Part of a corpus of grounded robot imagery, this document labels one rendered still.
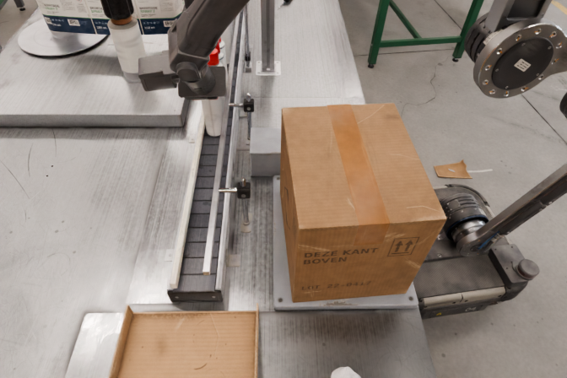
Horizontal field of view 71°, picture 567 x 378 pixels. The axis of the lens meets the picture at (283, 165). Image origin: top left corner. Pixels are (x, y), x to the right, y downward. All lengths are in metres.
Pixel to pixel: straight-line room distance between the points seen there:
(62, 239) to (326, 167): 0.66
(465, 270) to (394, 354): 0.93
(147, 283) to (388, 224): 0.54
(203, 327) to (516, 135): 2.36
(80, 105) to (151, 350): 0.77
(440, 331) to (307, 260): 1.22
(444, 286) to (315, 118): 1.05
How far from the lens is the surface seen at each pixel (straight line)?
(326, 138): 0.76
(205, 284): 0.85
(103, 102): 1.33
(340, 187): 0.68
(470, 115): 2.87
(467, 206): 1.70
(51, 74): 1.52
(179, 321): 0.88
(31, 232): 1.12
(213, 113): 1.06
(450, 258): 1.74
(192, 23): 0.66
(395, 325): 0.90
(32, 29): 1.79
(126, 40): 1.30
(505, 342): 1.96
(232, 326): 0.86
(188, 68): 0.71
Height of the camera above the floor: 1.63
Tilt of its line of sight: 47 degrees down
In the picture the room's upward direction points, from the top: 2 degrees clockwise
